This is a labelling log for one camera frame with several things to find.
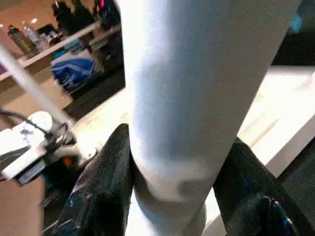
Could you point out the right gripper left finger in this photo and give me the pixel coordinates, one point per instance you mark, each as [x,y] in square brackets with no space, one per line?
[98,196]

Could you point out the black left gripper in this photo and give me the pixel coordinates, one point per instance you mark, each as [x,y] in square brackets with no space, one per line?
[59,157]

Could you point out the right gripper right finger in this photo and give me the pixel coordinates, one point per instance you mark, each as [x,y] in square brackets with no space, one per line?
[256,196]

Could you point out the white plastic table leg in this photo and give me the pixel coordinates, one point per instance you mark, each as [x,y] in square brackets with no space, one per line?
[197,98]
[32,86]

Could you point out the white plastic table top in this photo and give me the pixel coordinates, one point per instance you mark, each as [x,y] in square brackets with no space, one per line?
[275,118]

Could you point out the black work mat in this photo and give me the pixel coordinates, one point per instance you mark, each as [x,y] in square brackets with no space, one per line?
[300,187]

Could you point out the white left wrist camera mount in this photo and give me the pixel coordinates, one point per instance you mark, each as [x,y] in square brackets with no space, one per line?
[27,142]

